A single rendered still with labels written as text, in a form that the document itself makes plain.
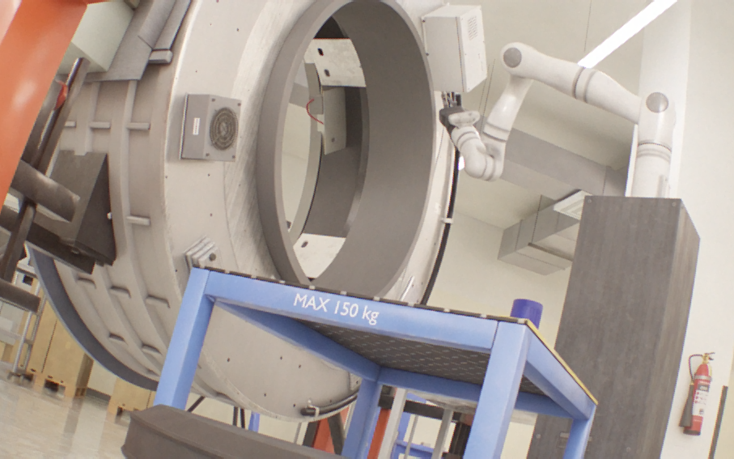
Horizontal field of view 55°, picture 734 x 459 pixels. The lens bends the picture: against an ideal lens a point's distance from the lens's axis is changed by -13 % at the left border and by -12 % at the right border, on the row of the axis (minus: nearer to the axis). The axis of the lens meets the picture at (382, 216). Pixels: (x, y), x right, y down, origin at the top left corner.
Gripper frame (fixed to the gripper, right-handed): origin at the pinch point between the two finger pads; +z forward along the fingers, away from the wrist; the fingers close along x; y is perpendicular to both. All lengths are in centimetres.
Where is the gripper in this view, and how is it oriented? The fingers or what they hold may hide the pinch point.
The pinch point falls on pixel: (443, 95)
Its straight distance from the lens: 242.8
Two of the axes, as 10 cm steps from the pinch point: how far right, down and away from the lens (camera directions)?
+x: 9.7, -2.0, 1.6
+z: -2.5, -6.1, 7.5
